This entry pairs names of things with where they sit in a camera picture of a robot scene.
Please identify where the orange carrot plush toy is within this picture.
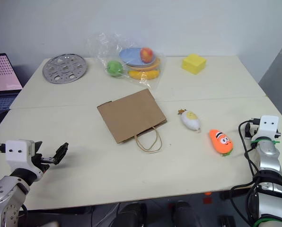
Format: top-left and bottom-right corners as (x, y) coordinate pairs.
(208, 129), (234, 157)

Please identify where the yellow cheese block toy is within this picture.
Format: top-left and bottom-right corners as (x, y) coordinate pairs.
(181, 53), (208, 76)

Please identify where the orange plate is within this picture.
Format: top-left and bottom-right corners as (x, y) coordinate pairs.
(125, 56), (161, 71)

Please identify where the red apple toy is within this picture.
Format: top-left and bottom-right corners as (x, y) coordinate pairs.
(140, 47), (154, 63)

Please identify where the brown paper bag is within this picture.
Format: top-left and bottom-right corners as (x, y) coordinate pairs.
(97, 88), (168, 155)

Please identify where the green apple toy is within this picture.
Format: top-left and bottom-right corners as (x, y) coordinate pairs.
(106, 60), (124, 78)

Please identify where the white radish plush toy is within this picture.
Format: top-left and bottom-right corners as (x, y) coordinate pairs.
(177, 108), (201, 133)

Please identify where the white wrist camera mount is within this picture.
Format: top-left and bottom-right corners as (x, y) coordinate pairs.
(256, 115), (280, 143)
(5, 140), (44, 182)

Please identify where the yellow banana toy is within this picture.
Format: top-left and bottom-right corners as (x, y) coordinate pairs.
(128, 69), (161, 80)

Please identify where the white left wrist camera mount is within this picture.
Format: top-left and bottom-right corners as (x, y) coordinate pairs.
(5, 140), (44, 182)

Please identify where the perforated round metal plate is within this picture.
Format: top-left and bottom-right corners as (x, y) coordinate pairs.
(42, 52), (88, 85)

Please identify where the blue plate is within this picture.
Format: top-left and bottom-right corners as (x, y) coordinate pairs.
(119, 47), (157, 67)

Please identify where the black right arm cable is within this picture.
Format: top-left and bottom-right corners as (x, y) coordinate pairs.
(229, 117), (261, 227)

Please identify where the dark rounded shape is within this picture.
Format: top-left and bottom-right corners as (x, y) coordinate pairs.
(116, 201), (148, 227)
(171, 200), (199, 227)

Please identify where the black floor object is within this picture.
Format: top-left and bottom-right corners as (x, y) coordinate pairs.
(217, 214), (235, 227)

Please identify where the green zip tie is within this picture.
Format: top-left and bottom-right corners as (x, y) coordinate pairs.
(250, 138), (281, 149)

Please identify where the clear plastic bag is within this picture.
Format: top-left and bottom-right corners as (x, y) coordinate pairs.
(86, 31), (168, 90)

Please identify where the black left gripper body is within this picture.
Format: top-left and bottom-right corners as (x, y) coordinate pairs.
(29, 141), (51, 176)

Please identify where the laptop with pink screen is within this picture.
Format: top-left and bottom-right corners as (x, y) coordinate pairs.
(0, 52), (24, 140)

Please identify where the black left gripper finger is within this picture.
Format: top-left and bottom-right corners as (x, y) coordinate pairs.
(34, 140), (43, 157)
(41, 142), (69, 166)

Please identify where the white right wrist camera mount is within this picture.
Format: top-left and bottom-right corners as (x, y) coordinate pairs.
(256, 115), (280, 143)

